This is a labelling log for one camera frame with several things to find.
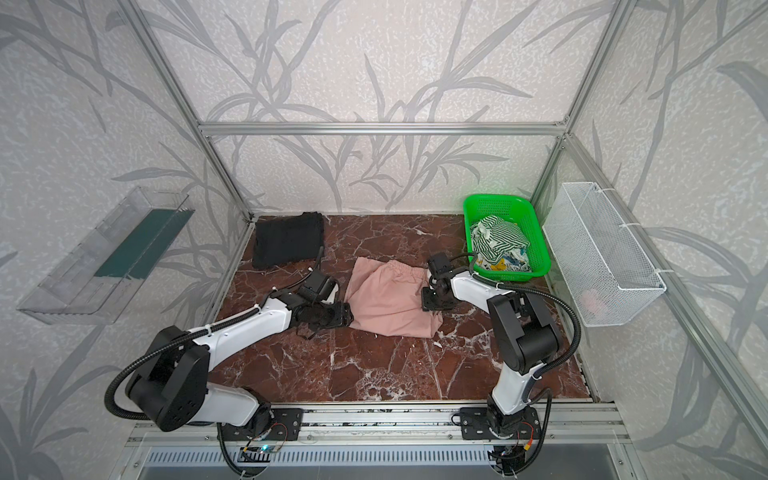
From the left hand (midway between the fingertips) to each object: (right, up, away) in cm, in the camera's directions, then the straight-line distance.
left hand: (349, 310), depth 88 cm
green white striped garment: (+49, +22, +17) cm, 56 cm away
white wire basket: (+59, +14, -26) cm, 66 cm away
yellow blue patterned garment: (+55, +14, +14) cm, 59 cm away
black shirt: (-28, +22, +22) cm, 42 cm away
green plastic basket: (+62, +33, +30) cm, 76 cm away
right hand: (+25, +3, +9) cm, 26 cm away
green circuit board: (-17, -29, -17) cm, 38 cm away
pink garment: (+11, +3, +5) cm, 12 cm away
